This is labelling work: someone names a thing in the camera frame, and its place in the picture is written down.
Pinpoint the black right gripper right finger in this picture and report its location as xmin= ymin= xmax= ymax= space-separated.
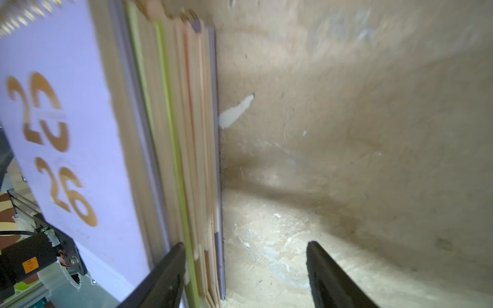
xmin=306 ymin=241 xmax=378 ymax=308

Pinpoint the purple desk calendar front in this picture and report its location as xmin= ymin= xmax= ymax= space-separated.
xmin=1 ymin=1 xmax=168 ymax=301

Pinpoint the green 2026 desk calendar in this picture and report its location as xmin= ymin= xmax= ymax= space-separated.
xmin=125 ymin=1 xmax=200 ymax=307

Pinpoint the pink 2026 desk calendar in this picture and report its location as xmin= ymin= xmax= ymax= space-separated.
xmin=175 ymin=16 xmax=222 ymax=307

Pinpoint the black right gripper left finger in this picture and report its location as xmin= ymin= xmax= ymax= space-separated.
xmin=118 ymin=243 xmax=186 ymax=308

